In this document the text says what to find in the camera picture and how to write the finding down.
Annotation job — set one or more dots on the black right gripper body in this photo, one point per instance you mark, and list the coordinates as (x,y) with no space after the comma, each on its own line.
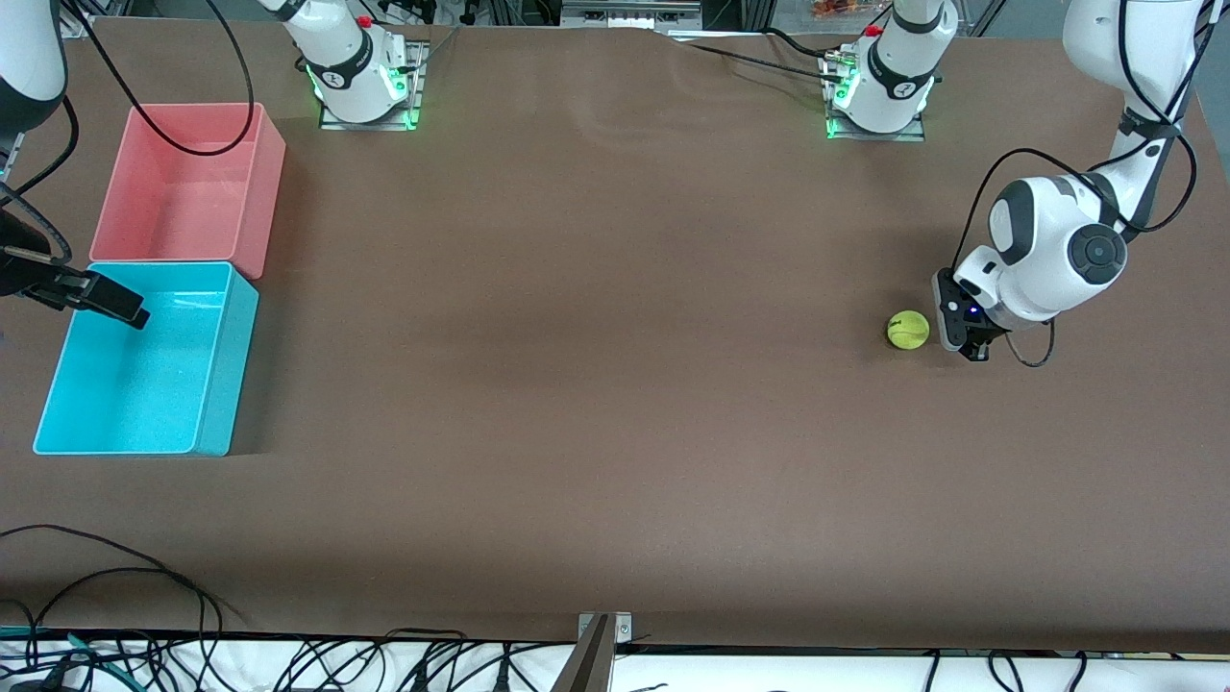
(17,271)

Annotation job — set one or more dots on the yellow-green tennis ball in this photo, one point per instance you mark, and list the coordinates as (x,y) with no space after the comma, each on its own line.
(908,330)

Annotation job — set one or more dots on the blue plastic bin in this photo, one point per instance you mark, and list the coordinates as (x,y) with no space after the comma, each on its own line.
(163,394)

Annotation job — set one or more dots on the pink plastic bin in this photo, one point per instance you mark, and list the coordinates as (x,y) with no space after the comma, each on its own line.
(192,192)

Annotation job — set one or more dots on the orange patterned object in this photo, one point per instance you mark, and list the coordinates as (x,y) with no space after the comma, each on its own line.
(836,8)

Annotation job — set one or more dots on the grey metal box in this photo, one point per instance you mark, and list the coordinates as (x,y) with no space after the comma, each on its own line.
(629,13)

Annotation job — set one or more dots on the dark grey metal bar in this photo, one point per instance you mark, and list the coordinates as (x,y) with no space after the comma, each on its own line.
(586,668)

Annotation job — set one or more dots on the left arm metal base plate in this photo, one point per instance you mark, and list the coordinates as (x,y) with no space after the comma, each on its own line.
(908,136)

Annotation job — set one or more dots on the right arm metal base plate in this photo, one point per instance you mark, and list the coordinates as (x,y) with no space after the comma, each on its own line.
(414,96)

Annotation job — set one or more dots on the aluminium frame post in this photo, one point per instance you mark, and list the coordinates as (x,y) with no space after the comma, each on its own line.
(756,12)

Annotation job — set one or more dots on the silver metal bracket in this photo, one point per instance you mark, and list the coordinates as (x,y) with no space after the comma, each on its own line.
(620,625)

